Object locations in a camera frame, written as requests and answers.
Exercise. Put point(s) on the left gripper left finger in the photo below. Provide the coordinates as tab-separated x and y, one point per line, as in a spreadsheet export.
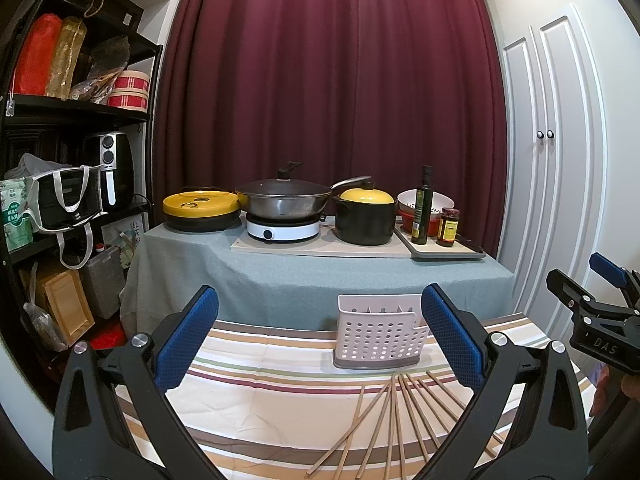
91	438

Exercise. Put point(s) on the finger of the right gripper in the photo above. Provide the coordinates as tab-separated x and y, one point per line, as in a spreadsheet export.
575	297
626	281

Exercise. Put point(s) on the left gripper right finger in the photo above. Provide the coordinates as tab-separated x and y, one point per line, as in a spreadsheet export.
548	436

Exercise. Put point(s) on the wooden chopstick ten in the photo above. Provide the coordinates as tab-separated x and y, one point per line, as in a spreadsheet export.
447	390

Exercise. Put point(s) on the right hand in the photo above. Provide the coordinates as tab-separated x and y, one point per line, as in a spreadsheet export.
629	386

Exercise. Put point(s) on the wooden chopstick six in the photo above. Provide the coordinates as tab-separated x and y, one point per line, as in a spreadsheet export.
411	409

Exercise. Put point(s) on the black knife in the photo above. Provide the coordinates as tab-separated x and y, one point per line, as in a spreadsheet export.
466	242

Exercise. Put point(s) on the wooden chopstick eight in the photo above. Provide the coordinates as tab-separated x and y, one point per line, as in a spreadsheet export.
423	387

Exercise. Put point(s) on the wooden box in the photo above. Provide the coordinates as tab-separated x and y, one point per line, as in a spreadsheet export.
65	299

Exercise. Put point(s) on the white cabinet doors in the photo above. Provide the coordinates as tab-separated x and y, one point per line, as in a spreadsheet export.
556	161

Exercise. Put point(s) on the wooden chopstick five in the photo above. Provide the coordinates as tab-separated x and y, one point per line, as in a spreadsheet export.
400	440

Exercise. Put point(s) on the wooden chopstick four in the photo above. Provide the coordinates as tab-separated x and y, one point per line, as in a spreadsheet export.
391	428

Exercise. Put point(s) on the sauce jar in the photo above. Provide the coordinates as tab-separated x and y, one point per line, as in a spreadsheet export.
448	227

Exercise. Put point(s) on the grey storage box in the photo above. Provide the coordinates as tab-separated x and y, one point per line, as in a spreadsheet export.
103	279

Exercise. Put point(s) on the grey tray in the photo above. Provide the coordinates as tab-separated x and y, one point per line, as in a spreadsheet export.
431	251

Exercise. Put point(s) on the wooden chopstick three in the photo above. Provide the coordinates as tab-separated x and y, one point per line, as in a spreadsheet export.
375	433

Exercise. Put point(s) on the striped tablecloth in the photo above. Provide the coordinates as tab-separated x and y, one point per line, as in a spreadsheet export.
266	404

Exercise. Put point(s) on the olive oil bottle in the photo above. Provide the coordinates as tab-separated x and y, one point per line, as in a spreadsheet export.
422	207

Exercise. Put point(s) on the grey-blue tablecloth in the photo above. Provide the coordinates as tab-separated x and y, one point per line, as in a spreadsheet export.
285	291

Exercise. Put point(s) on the white perforated utensil holder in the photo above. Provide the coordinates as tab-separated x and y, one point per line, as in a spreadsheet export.
379	332

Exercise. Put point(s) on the red bowl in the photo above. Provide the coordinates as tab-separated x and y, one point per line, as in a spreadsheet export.
407	223

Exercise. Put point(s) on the white bowl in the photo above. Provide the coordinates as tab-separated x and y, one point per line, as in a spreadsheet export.
407	201

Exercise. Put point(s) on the green snack packet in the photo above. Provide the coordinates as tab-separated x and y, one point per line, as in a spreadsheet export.
16	225

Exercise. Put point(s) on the wooden chopstick two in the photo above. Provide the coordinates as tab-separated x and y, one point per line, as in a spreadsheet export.
344	437

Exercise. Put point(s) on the black pot yellow lid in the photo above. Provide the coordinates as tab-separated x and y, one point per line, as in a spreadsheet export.
365	215

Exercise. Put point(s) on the black white tote bag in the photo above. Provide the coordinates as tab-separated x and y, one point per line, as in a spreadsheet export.
62	200

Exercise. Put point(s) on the yellow lidded electric griddle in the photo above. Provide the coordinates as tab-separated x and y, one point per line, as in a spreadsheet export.
201	211

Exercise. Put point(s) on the white induction cooker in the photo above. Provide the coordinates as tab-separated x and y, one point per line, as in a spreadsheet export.
283	230

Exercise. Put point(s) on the beige counter mat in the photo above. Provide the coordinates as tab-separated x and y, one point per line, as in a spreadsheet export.
326	244

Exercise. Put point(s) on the black air fryer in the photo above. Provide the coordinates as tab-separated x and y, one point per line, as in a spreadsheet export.
117	171

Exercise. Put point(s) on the steel wok with lid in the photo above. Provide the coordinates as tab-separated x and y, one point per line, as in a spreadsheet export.
285	198

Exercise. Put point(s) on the maroon curtain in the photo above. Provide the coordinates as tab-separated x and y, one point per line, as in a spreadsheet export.
344	88

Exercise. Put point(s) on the red striped round tins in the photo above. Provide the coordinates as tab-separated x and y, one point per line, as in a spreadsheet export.
130	91

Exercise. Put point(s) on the black metal shelf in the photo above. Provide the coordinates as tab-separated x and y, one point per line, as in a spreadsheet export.
63	131

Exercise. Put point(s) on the gold package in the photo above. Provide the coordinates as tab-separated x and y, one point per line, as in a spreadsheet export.
65	56

